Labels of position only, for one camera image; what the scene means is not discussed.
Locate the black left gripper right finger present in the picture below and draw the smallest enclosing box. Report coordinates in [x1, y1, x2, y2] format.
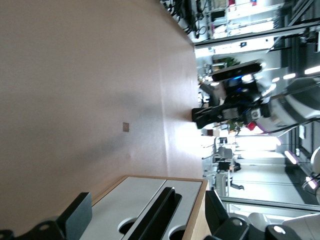
[204, 190, 301, 240]

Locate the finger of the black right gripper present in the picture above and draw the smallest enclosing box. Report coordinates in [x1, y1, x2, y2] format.
[194, 117, 224, 130]
[191, 107, 223, 119]

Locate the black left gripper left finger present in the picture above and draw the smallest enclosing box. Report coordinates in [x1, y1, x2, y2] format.
[0, 191, 93, 240]

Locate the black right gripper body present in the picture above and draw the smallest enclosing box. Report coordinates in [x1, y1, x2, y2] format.
[219, 89, 271, 124]

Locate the white-front wooden drawer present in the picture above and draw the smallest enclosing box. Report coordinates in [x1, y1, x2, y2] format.
[91, 176, 168, 240]
[134, 179, 203, 240]

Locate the black metal drawer handle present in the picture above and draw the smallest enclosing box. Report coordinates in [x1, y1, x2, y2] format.
[128, 186, 183, 240]

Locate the light wooden drawer cabinet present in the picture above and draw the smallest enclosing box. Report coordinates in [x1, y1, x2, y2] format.
[91, 174, 215, 240]

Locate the white storage shelf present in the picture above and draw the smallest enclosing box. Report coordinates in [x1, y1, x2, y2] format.
[208, 0, 278, 40]

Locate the brown table cover sheet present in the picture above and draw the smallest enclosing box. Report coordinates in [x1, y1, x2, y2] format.
[0, 0, 204, 240]

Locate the aluminium frame beam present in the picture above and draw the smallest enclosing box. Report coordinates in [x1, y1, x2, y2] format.
[194, 23, 320, 50]
[219, 196, 320, 213]

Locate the black cable bundle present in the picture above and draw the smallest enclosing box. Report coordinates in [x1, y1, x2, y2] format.
[161, 0, 210, 40]

